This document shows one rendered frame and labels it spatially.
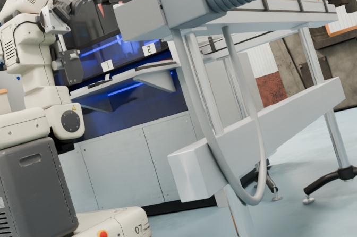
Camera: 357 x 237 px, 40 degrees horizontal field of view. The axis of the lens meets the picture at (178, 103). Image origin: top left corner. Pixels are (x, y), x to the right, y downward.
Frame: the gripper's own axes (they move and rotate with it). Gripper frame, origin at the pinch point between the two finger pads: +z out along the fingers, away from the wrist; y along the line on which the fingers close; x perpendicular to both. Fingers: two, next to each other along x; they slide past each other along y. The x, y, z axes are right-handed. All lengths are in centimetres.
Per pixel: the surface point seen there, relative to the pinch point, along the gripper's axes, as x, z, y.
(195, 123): 5, 69, -40
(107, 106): -26, 54, 11
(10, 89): -24, 35, 69
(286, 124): 123, 62, -58
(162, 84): 10, 44, -23
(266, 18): 117, 24, -57
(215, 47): 6, 26, -57
